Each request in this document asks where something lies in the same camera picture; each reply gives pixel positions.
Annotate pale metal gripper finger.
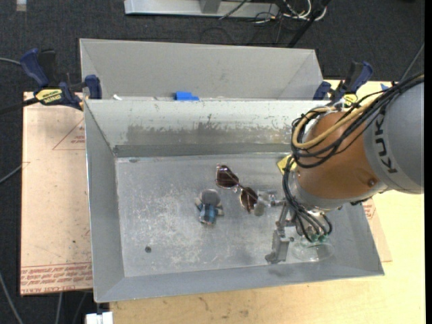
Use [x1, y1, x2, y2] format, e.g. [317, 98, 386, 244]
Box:
[253, 190, 286, 217]
[265, 229, 292, 265]

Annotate clear glass cup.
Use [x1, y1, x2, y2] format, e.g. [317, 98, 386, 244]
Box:
[290, 234, 335, 263]

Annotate brown-lensed sunglasses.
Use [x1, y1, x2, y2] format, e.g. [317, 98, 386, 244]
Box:
[215, 164, 260, 214]

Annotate grey and blue toy figure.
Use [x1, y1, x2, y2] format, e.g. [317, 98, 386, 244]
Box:
[194, 188, 225, 226]

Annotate grey metal bin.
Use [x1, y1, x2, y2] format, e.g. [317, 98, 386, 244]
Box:
[79, 38, 386, 304]

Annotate blue block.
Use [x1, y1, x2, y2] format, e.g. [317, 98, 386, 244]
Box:
[173, 90, 200, 102]

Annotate brown cardboard board, red print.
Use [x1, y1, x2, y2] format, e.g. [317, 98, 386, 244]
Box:
[20, 91, 393, 297]

